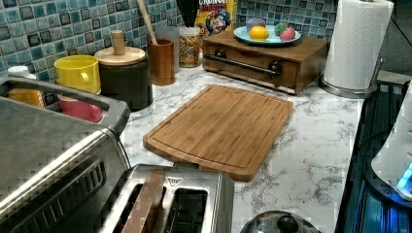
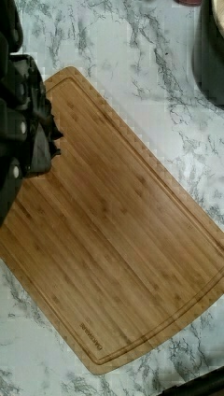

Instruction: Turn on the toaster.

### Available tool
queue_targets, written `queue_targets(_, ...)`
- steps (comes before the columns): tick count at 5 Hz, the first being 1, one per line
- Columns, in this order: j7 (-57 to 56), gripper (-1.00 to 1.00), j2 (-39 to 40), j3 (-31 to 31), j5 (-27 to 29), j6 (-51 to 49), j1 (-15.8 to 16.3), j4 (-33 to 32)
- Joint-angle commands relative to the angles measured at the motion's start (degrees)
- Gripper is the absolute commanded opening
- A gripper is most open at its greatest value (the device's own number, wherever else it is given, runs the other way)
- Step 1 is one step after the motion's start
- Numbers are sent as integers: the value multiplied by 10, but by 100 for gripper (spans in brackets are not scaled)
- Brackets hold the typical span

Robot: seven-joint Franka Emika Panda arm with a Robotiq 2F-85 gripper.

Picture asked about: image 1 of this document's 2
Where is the silver two-slot toaster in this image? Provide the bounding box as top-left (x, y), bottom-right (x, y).
top-left (95, 163), bottom-right (234, 233)

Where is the stainless toaster oven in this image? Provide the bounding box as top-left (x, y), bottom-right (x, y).
top-left (0, 78), bottom-right (130, 233)

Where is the bamboo cutting board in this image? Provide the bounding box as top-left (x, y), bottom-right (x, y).
top-left (143, 84), bottom-right (293, 183)

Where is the wooden utensil holder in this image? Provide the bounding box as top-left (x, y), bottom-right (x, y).
top-left (148, 39), bottom-right (175, 86)

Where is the glass jar of sprinkles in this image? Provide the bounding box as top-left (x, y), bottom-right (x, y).
top-left (179, 26), bottom-right (200, 68)

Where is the brown toast slice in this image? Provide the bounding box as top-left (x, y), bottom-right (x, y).
top-left (121, 171), bottom-right (164, 233)

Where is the light blue plate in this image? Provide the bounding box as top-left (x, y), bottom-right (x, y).
top-left (233, 25), bottom-right (301, 46)

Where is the black canister with wooden lid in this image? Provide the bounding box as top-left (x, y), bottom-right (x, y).
top-left (94, 30), bottom-right (153, 112)

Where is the yellow toy lemon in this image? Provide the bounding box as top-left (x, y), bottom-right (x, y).
top-left (249, 26), bottom-right (269, 41)

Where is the wooden drawer box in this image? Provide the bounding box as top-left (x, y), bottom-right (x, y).
top-left (203, 31), bottom-right (329, 95)

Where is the Cap'n Crunch cereal box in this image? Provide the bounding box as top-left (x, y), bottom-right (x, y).
top-left (195, 0), bottom-right (238, 38)

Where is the wooden spoon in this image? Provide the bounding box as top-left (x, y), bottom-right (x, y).
top-left (136, 0), bottom-right (158, 45)

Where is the purple toy fruit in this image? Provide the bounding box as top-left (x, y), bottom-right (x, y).
top-left (246, 17), bottom-right (266, 31)

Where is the black utensil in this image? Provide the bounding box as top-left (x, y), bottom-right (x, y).
top-left (176, 0), bottom-right (199, 27)

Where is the green toy fruit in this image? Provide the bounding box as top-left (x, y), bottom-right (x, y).
top-left (274, 22), bottom-right (287, 36)

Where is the red toy strawberry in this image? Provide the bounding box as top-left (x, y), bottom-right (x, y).
top-left (280, 27), bottom-right (295, 41)

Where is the glass pot lid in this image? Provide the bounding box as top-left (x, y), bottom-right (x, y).
top-left (240, 211), bottom-right (322, 233)

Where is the yellow plastic mug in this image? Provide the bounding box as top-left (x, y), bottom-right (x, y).
top-left (54, 55), bottom-right (101, 93)

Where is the pink cup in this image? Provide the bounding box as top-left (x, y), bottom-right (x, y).
top-left (58, 95), bottom-right (103, 122)

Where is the metal paper towel holder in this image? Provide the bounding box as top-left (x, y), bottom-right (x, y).
top-left (319, 58), bottom-right (384, 99)

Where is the white paper towel roll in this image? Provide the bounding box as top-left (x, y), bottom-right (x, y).
top-left (324, 0), bottom-right (394, 89)

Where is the white bottle with orange label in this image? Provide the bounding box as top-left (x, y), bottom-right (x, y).
top-left (8, 66), bottom-right (45, 108)

